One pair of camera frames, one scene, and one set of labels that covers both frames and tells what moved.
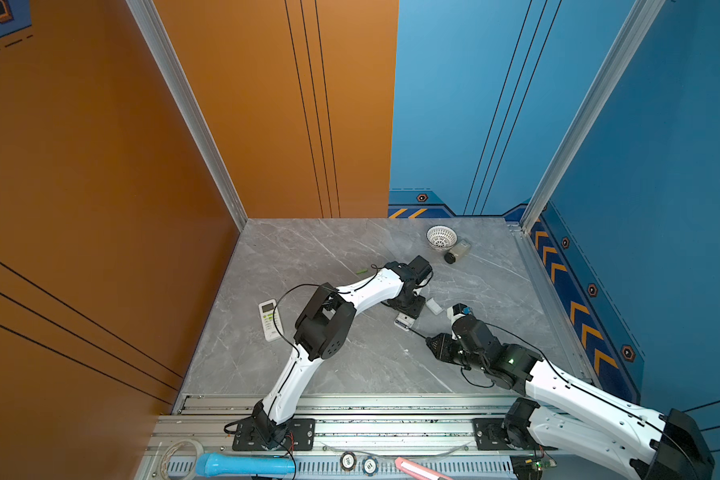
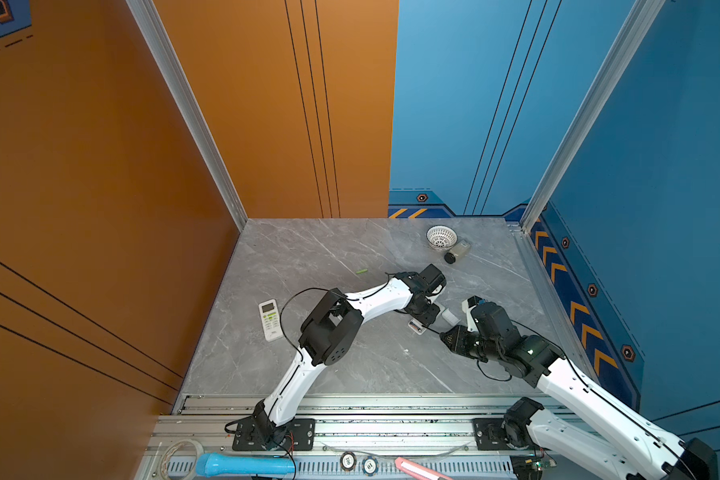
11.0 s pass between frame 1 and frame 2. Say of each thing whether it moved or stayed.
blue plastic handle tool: stayed
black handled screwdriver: moved
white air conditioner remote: moved
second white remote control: stayed
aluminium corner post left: stayed
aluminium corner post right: stayed
